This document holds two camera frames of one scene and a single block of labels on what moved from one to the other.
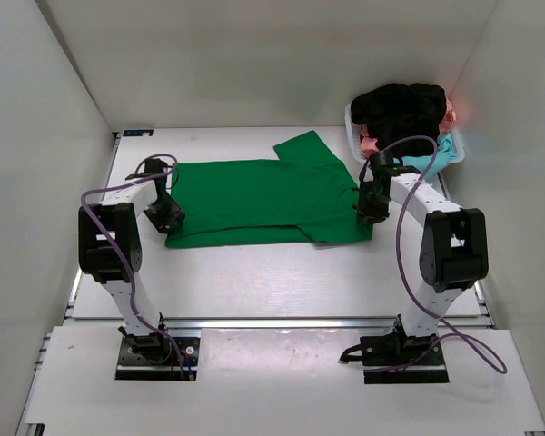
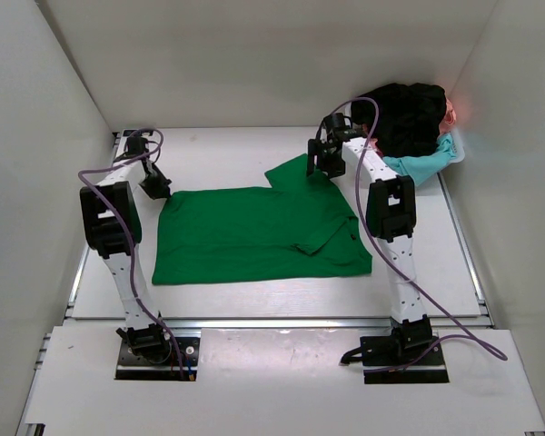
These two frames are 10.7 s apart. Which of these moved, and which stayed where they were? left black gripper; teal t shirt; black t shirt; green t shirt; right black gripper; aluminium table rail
Moved: left black gripper; right black gripper; green t shirt
Stayed: black t shirt; teal t shirt; aluminium table rail
